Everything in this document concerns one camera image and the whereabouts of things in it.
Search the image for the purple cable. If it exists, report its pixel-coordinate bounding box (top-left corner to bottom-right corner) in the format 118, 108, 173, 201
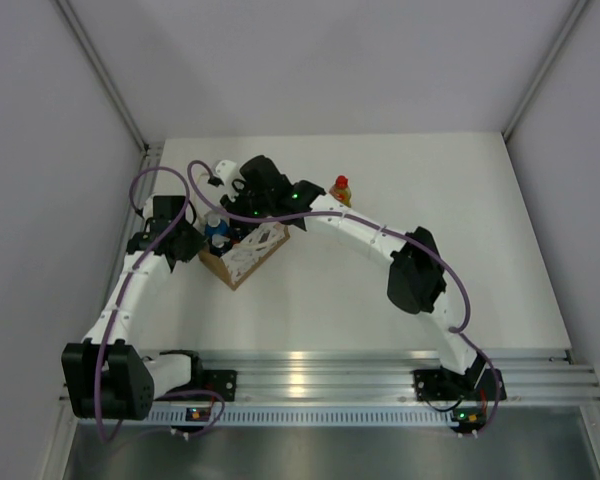
187, 159, 501, 436
95, 166, 226, 444

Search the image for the yellow bottle red cap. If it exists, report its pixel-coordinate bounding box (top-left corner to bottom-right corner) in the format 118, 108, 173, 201
329, 175, 352, 207

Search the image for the aluminium mounting rail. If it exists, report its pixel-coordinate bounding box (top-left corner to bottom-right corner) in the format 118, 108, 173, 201
199, 349, 600, 406

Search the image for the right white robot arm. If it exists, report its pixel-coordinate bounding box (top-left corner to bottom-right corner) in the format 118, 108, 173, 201
212, 155, 506, 403

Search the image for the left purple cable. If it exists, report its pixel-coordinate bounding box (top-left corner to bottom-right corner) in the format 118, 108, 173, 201
95, 166, 226, 444

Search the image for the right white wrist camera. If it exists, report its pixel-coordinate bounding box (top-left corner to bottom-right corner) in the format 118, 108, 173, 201
207, 160, 240, 194

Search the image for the slotted cable duct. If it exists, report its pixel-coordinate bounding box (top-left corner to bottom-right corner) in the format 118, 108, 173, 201
145, 405, 458, 428

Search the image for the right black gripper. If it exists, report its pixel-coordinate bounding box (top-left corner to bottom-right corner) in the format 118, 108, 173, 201
220, 182, 273, 234

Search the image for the large orange blue pump bottle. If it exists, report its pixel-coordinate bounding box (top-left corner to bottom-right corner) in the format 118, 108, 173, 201
204, 211, 229, 239

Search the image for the jute canvas bag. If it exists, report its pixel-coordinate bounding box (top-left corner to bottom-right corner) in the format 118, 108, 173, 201
198, 209, 290, 291

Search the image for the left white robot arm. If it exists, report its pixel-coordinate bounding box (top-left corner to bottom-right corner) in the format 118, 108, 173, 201
61, 195, 206, 420

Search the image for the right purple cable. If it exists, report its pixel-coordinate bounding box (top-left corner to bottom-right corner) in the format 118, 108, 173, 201
187, 159, 501, 436

